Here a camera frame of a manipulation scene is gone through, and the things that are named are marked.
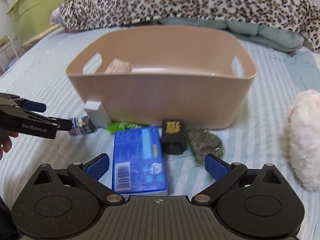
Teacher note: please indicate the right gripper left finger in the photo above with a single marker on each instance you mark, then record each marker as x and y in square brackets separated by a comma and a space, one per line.
[86, 177]

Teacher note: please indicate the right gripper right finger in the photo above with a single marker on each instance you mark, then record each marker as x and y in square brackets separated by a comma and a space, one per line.
[226, 176]

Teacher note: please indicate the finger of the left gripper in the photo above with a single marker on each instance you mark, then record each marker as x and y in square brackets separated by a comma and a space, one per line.
[32, 105]
[62, 124]

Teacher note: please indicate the white small carton box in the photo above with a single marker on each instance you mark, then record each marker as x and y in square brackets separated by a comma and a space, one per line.
[97, 114]

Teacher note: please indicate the clear bag dried herbs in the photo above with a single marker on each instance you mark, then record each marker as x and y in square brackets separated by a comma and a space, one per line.
[202, 143]

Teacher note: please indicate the blue tissue pack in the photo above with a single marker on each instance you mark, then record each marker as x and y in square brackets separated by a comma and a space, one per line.
[138, 166]

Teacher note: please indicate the person's left hand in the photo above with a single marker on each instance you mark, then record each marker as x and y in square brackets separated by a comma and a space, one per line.
[6, 144]

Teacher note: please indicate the purple patterned small packet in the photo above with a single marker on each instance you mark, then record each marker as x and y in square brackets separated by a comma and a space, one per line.
[81, 125]

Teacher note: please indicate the striped light blue bedsheet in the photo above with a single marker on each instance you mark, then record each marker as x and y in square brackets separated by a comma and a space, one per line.
[257, 136]

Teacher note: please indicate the green snack packet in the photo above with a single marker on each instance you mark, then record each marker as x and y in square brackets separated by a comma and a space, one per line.
[122, 126]

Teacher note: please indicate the black box gold lettering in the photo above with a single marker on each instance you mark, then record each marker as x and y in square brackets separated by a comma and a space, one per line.
[173, 138]

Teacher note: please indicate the beige cloth in basket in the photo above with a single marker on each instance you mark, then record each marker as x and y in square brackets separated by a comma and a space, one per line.
[118, 66]

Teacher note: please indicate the white fluffy plush toy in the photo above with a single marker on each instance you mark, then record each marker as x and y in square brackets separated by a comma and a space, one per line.
[303, 134]

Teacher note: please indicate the green plastic storage bin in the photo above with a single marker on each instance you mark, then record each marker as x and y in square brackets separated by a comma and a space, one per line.
[30, 18]

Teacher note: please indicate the beige plastic storage basket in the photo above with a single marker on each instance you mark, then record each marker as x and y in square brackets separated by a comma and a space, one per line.
[200, 75]

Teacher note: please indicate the teal quilted comforter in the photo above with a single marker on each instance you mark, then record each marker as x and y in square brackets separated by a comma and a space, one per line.
[278, 39]

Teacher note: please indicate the leopard print blanket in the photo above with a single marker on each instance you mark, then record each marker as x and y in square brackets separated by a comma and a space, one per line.
[298, 16]

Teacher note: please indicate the white wire rack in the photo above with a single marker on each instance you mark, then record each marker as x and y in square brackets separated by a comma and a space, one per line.
[9, 50]

